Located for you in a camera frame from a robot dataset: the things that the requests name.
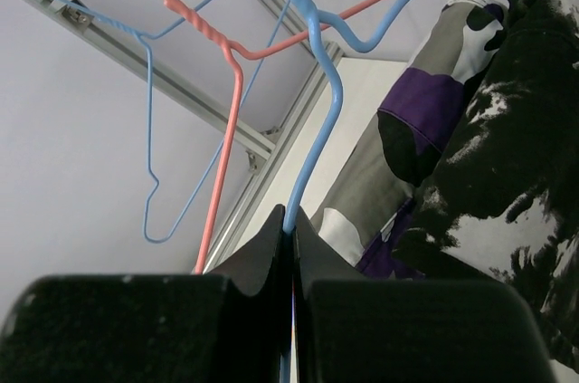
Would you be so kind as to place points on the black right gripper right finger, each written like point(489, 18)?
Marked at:
point(350, 328)

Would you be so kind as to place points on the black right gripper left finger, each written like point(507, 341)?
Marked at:
point(228, 325)

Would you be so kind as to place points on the black white patterned trousers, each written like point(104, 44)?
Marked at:
point(502, 202)

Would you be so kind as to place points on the purple camouflage trousers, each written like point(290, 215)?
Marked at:
point(371, 203)

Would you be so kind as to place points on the pink hanger with camouflage trousers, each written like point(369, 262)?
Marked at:
point(317, 21)

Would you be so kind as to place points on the aluminium frame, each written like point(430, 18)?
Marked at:
point(74, 179)

